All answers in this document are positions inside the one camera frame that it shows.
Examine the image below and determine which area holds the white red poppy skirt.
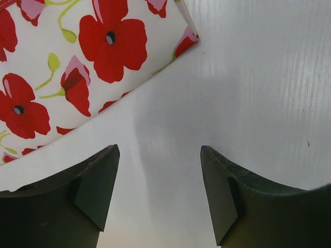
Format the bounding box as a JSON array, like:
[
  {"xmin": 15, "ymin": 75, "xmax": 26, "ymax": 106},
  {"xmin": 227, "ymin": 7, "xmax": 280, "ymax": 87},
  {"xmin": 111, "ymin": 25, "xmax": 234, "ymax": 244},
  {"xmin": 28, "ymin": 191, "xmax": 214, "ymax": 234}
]
[{"xmin": 1, "ymin": 0, "xmax": 200, "ymax": 164}]

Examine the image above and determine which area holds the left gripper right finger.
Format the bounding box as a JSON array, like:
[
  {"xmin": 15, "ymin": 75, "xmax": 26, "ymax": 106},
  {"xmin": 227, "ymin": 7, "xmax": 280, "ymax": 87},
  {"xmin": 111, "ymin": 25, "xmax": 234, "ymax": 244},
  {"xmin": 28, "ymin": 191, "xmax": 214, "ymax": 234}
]
[{"xmin": 200, "ymin": 146, "xmax": 330, "ymax": 247}]

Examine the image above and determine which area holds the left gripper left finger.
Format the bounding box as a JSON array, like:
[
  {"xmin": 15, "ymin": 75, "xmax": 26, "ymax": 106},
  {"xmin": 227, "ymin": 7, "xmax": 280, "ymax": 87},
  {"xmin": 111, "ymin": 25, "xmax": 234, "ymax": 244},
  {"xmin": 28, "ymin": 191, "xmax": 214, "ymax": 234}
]
[{"xmin": 1, "ymin": 145, "xmax": 120, "ymax": 248}]

